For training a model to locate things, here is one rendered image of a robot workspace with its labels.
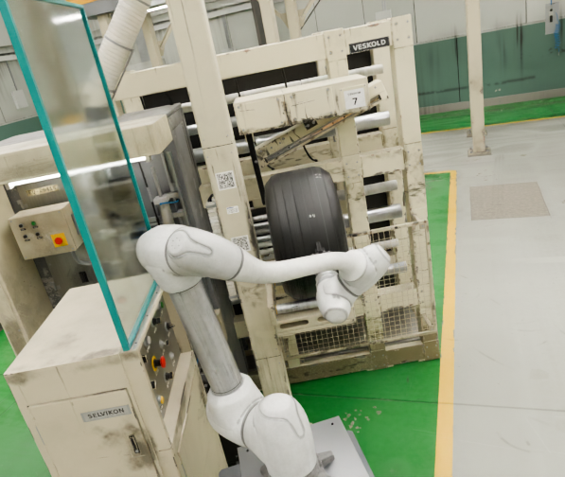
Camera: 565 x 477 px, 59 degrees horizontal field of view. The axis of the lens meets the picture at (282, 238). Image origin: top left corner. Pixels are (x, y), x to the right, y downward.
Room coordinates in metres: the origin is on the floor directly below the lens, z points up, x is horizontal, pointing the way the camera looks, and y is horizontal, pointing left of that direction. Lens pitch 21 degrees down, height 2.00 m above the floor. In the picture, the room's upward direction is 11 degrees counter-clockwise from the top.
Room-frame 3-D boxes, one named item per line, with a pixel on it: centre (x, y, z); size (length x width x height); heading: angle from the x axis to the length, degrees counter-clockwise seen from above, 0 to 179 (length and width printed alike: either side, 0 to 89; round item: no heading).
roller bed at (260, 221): (2.50, 0.13, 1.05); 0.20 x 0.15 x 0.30; 88
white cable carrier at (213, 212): (2.07, 0.26, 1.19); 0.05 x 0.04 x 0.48; 178
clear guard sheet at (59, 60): (1.52, 0.49, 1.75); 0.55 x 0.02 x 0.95; 178
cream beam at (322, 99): (2.40, -0.21, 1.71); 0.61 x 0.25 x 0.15; 88
